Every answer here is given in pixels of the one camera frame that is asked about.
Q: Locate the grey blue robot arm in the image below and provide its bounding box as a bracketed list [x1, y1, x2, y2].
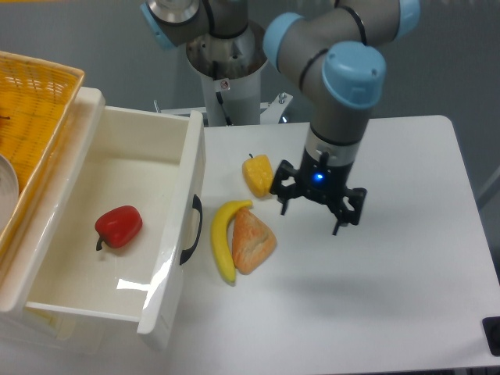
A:
[141, 1, 420, 227]

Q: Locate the yellow banana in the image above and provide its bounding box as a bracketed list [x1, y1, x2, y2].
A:
[210, 200, 252, 284]

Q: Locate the yellow bell pepper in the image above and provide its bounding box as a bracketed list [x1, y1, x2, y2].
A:
[242, 155, 274, 198]

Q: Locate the triangular bread piece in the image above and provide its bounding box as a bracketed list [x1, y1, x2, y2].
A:
[232, 208, 277, 275]

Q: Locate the white plate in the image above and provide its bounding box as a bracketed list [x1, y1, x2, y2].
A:
[0, 155, 19, 231]

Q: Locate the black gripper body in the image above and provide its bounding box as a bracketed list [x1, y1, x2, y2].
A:
[295, 151, 354, 207]

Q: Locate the white drawer cabinet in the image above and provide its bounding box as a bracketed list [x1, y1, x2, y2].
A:
[0, 86, 206, 355]

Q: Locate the red bell pepper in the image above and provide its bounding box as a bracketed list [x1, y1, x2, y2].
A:
[95, 205, 143, 251]

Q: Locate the black drawer handle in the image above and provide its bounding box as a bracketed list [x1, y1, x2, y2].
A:
[180, 194, 204, 265]

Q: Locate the yellow wicker basket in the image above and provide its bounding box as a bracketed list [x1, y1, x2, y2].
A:
[1, 51, 85, 257]

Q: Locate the open upper white drawer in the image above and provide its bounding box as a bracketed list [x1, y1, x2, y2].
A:
[0, 86, 206, 335]

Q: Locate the black corner device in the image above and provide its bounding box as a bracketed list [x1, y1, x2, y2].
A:
[482, 316, 500, 357]

